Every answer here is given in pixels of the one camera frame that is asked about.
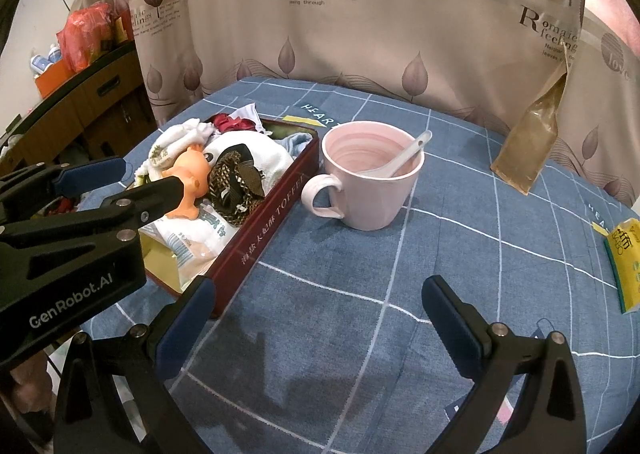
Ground brown wooden cabinet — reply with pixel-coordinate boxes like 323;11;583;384
0;42;158;176

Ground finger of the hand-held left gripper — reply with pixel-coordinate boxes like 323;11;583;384
0;157;127;228
0;175;187;259

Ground person's left hand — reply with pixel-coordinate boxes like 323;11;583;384
9;359;56;414

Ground gold metal tin box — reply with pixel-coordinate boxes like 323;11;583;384
134;117;321;319

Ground brown patterned strap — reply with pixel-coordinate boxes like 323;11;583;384
207;144;268;228

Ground orange plastic bag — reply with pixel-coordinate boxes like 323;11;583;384
56;3;115;74

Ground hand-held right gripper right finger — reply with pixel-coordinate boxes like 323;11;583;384
421;275;588;454

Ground blue checked bedsheet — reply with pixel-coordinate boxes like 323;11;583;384
80;76;640;454

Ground pink ceramic mug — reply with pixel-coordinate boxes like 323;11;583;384
300;120;427;231

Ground fuzzy blue-grey sock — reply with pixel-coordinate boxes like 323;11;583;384
280;131;315;158

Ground yellow packet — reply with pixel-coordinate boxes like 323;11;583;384
602;218;640;315

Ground orange rubber doll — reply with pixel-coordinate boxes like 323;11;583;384
161;144;211;221

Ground yellow box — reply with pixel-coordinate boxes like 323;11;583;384
112;16;134;46

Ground beige leaf-print curtain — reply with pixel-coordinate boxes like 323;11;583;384
75;0;640;195

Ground white ceramic spoon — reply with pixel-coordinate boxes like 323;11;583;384
360;130;433;179

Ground white sock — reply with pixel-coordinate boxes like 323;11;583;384
147;118;217;171

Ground brown paper pouch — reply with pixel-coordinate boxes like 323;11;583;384
490;42;573;196

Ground white teal-print tissue packet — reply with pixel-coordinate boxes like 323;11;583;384
140;199;236;285

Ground red and white cloth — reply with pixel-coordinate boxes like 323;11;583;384
212;103;261;134

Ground orange box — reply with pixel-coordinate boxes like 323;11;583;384
34;59;76;98

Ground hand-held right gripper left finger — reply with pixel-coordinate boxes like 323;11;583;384
52;275;217;454

